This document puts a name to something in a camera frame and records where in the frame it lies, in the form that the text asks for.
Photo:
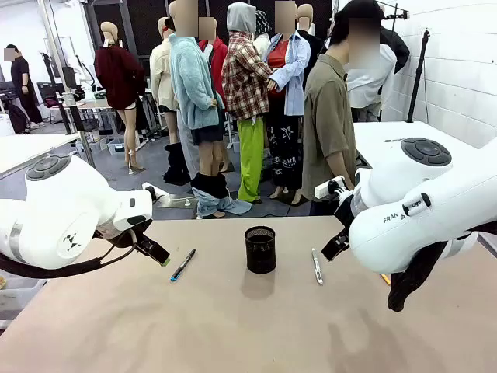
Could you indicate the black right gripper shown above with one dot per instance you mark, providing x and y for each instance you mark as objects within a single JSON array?
[{"x": 345, "y": 210}]

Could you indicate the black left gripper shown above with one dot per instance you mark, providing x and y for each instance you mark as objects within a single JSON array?
[{"x": 124, "y": 235}]

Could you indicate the silver white pen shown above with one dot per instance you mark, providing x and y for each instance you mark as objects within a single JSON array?
[{"x": 317, "y": 266}]

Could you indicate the black pen blue cap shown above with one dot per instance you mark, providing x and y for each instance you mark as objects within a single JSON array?
[{"x": 183, "y": 265}]

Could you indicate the yellow pencil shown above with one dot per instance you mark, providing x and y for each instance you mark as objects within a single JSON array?
[{"x": 385, "y": 279}]

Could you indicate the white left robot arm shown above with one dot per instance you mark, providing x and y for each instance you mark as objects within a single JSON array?
[{"x": 58, "y": 202}]

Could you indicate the person's right forearm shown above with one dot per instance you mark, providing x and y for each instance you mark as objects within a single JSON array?
[{"x": 338, "y": 171}]

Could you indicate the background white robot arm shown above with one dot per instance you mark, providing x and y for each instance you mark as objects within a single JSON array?
[{"x": 86, "y": 74}]

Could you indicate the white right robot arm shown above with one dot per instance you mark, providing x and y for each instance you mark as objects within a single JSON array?
[{"x": 407, "y": 233}]

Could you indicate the black mesh pen holder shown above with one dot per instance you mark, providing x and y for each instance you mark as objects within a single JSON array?
[{"x": 260, "y": 252}]

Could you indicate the grey floor storage bin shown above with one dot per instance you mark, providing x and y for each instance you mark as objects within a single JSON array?
[{"x": 115, "y": 147}]

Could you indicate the small metal tool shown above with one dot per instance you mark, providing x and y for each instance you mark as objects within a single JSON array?
[{"x": 394, "y": 140}]

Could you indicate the large white table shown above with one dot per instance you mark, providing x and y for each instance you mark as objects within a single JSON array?
[{"x": 388, "y": 132}]

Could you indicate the person in olive shirt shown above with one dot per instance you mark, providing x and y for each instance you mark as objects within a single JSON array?
[{"x": 326, "y": 116}]

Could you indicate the clear plastic bin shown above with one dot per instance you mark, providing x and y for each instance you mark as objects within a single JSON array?
[{"x": 23, "y": 297}]

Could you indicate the background work table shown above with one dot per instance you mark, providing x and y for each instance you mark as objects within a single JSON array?
[{"x": 93, "y": 104}]

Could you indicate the mannequin in white shirt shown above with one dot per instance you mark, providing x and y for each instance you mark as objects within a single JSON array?
[{"x": 369, "y": 85}]

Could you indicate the white side table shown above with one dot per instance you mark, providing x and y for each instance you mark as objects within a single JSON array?
[{"x": 23, "y": 147}]

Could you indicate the mannequin in blue fleece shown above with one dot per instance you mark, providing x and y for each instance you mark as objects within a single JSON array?
[{"x": 190, "y": 85}]

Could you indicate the mannequin in cream jacket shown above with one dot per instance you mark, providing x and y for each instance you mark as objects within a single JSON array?
[{"x": 159, "y": 77}]

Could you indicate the mannequin in light blue shirt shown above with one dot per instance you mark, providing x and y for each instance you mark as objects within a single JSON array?
[{"x": 295, "y": 77}]

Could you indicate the mannequin in maroon sweater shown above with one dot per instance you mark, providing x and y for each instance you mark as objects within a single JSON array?
[{"x": 116, "y": 77}]

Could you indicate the mannequin in plaid shirt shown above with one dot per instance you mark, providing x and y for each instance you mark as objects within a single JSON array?
[{"x": 244, "y": 85}]

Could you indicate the black tripod stand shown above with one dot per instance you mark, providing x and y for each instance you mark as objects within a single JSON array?
[{"x": 417, "y": 77}]

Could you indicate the black office chair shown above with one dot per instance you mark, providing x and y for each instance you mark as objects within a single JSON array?
[{"x": 48, "y": 95}]

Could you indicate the black backpack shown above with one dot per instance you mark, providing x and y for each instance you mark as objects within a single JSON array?
[{"x": 18, "y": 118}]

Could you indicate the mannequin in red jacket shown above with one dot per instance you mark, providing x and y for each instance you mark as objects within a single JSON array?
[{"x": 218, "y": 58}]

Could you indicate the mannequin in black jacket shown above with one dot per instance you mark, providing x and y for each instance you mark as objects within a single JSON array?
[{"x": 316, "y": 42}]

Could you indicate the mannequin in black-white jacket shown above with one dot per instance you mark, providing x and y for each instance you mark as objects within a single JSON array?
[{"x": 396, "y": 46}]

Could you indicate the background person black t-shirt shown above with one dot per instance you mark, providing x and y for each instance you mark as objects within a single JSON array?
[{"x": 21, "y": 77}]

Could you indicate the mannequin with patterned headscarf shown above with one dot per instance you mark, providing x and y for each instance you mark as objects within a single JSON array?
[{"x": 262, "y": 23}]

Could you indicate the thin black pole stand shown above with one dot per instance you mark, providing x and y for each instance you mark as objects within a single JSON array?
[{"x": 400, "y": 15}]

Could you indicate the metal mannequin base plate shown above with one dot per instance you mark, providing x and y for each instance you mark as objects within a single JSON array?
[{"x": 174, "y": 202}]

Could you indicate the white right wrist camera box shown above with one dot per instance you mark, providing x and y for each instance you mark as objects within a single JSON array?
[{"x": 324, "y": 190}]

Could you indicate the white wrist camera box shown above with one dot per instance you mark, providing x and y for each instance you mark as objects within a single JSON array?
[
  {"x": 324, "y": 190},
  {"x": 149, "y": 190}
]

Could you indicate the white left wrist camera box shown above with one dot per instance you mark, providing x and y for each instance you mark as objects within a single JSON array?
[{"x": 149, "y": 190}]

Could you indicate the grey metal post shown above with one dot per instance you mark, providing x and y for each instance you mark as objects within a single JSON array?
[{"x": 58, "y": 58}]

